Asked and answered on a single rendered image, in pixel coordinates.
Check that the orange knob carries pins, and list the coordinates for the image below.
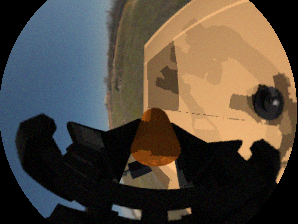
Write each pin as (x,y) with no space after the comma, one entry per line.
(155,143)

